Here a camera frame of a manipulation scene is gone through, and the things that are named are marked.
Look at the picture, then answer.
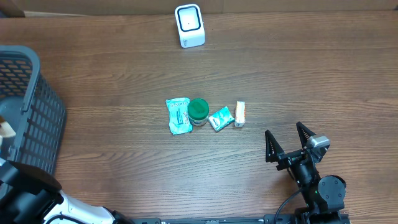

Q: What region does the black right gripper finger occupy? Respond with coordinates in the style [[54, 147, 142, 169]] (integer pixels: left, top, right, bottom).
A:
[[296, 122, 316, 148], [265, 130, 285, 162]]

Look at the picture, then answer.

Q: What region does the orange white small box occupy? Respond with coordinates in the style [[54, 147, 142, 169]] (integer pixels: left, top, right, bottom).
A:
[[234, 101, 246, 128]]

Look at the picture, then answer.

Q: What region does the small teal tissue pack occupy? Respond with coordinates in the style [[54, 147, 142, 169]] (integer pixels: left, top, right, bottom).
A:
[[208, 106, 234, 132]]

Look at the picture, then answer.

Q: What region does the green lid jar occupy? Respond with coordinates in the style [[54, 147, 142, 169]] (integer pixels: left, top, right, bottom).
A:
[[188, 98, 210, 126]]

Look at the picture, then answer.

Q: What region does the teal wet wipes pack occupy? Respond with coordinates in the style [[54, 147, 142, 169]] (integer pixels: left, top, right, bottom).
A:
[[165, 98, 193, 135]]

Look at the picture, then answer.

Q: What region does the beige brown snack bag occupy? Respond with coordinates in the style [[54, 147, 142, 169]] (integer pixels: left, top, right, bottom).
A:
[[0, 116, 16, 138]]

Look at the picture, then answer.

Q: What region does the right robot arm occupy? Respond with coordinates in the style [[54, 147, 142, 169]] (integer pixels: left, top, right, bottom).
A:
[[277, 122, 349, 223]]

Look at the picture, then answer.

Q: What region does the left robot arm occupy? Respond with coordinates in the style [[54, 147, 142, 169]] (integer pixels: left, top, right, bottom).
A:
[[1, 159, 292, 224]]

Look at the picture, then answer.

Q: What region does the white barcode scanner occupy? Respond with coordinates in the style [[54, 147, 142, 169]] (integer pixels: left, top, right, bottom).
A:
[[175, 4, 205, 49]]

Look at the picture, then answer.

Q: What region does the grey plastic mesh basket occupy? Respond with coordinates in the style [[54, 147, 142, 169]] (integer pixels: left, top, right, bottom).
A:
[[1, 45, 67, 174]]

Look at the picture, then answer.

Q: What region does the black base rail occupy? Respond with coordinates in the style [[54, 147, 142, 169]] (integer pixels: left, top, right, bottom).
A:
[[132, 213, 296, 224]]

